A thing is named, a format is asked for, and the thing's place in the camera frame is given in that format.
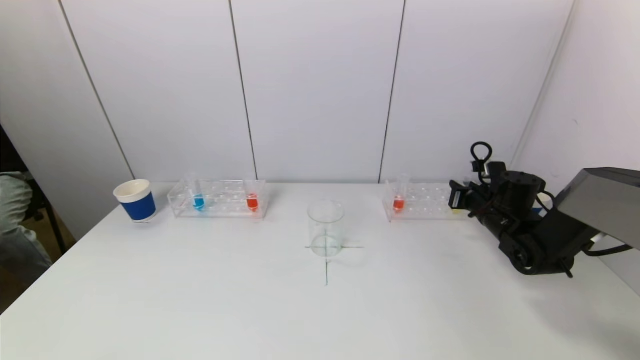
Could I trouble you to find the black looped camera cable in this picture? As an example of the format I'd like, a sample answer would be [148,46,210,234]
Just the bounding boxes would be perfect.
[470,141,494,174]

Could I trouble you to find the clear glass beaker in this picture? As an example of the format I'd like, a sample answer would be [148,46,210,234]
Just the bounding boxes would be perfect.
[307,200,346,259]

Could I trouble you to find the test tube with blue liquid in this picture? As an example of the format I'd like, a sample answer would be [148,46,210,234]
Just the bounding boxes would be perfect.
[189,172,207,212]

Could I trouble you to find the test tube with red liquid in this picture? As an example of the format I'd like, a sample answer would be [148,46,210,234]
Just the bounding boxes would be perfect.
[392,173,412,213]
[245,175,261,213]

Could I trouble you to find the test tube with yellow pigment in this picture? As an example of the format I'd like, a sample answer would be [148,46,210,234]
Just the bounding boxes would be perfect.
[451,173,473,216]

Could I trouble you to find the seated person in grey trousers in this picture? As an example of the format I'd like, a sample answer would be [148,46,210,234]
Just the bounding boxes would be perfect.
[0,172,53,287]

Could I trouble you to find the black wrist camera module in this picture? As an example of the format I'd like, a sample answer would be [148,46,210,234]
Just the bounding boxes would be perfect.
[472,161,507,184]

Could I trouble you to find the clear acrylic test tube rack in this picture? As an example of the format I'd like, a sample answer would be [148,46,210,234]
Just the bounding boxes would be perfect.
[382,181,471,222]
[167,180,269,220]

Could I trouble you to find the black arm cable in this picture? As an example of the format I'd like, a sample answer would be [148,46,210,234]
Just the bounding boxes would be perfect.
[582,243,635,257]

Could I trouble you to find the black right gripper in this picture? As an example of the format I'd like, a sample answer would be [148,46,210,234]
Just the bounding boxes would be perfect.
[448,179,480,214]

